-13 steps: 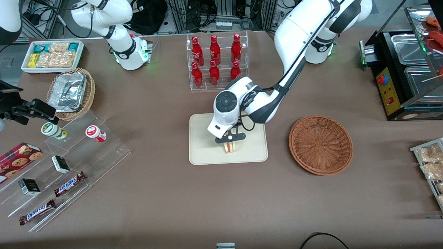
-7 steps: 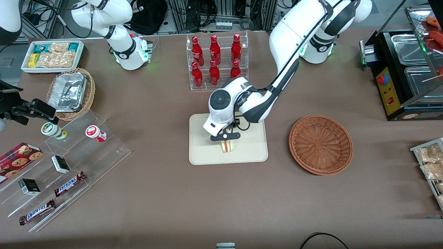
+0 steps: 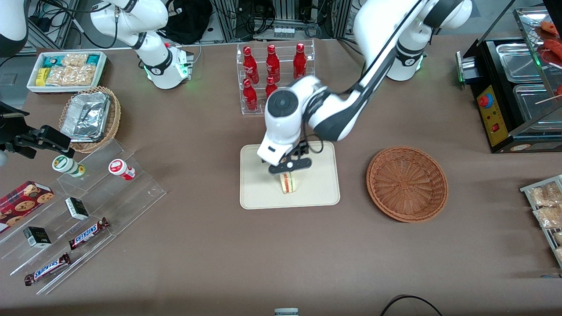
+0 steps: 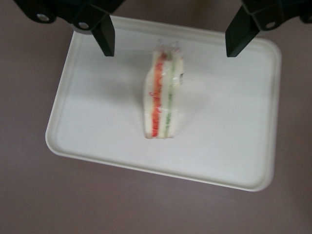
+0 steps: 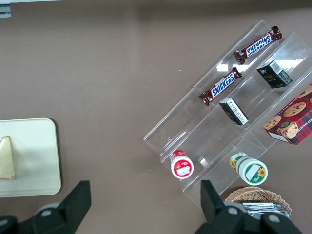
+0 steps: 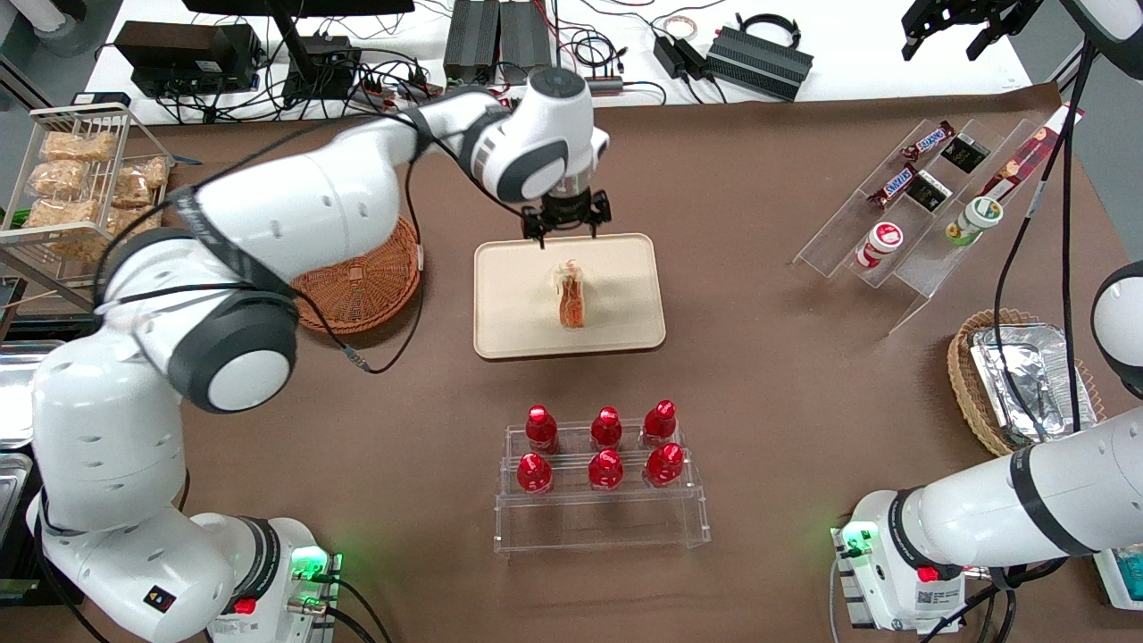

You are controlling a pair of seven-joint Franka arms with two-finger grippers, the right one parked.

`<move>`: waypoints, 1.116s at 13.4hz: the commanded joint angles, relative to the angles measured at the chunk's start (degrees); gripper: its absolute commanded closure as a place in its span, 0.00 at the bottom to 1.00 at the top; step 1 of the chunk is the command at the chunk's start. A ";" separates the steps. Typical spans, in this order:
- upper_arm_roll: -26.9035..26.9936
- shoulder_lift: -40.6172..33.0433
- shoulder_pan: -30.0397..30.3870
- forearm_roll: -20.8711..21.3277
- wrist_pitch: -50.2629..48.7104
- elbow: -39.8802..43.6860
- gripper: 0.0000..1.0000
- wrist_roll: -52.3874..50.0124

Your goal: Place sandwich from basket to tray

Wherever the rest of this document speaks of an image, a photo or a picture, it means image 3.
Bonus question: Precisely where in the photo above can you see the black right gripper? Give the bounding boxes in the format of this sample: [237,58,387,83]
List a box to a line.
[0,102,74,160]

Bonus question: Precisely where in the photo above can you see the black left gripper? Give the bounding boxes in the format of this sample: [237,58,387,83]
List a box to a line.
[268,140,313,183]

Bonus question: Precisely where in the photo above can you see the triangular sandwich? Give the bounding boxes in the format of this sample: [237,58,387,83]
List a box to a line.
[280,172,299,194]

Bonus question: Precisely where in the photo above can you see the beige plastic tray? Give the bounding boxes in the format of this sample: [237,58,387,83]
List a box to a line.
[240,141,341,210]

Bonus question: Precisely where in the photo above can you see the light wicker basket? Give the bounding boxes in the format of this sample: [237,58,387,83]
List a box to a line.
[59,86,122,154]

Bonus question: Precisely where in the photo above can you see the empty brown wicker basket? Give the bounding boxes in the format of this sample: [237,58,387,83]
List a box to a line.
[366,146,449,223]

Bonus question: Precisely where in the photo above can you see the tray of wrapped snacks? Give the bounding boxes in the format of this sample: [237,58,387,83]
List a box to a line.
[520,175,562,269]

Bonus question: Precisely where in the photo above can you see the green white yogurt bottle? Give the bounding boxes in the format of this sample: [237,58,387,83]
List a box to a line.
[52,155,86,179]

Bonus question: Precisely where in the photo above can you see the stacked aluminium foil trays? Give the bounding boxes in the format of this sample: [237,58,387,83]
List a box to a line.
[61,92,111,143]

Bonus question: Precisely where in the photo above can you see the white rectangular snack bin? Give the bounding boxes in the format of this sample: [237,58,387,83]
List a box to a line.
[26,51,108,94]

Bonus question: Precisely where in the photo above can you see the large clear puffed snack bag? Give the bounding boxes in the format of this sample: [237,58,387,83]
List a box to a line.
[46,65,96,86]

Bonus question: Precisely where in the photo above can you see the red white yogurt bottle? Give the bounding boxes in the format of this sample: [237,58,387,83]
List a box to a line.
[108,159,136,181]

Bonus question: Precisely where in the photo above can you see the small black drink carton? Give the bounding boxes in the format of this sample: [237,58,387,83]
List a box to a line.
[23,226,52,249]
[65,197,90,221]

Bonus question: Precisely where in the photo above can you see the red cookie box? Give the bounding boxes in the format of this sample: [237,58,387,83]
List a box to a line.
[0,180,56,233]

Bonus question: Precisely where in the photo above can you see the clear acrylic bottle rack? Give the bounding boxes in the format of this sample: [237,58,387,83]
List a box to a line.
[236,39,316,116]

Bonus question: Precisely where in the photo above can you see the small clear puffed snack bag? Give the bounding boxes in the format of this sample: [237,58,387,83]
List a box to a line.
[61,53,89,67]

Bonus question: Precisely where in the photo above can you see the clear acrylic stepped shelf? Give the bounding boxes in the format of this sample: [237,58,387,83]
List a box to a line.
[0,140,167,295]

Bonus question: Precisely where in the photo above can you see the snickers chocolate bar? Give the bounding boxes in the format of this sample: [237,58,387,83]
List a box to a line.
[68,218,111,250]
[24,253,71,286]

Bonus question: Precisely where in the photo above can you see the black bag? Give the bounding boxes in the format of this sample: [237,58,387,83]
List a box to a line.
[159,0,214,45]

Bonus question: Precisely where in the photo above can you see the black hot food display machine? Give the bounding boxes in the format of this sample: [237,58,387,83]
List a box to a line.
[456,7,562,154]

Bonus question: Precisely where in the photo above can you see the stainless steel food pan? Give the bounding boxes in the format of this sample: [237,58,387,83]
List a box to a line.
[495,42,546,83]
[513,83,562,124]

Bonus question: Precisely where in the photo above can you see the red sausages on skewers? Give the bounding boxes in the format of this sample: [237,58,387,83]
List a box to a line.
[537,20,562,95]

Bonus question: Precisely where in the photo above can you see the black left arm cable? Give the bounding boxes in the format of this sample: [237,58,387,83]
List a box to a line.
[302,0,433,155]

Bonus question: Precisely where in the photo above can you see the aluminium frame rack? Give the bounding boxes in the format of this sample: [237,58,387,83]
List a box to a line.
[211,0,353,43]

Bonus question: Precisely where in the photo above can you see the black looped table cable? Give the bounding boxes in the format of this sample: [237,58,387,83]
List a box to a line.
[380,294,444,316]

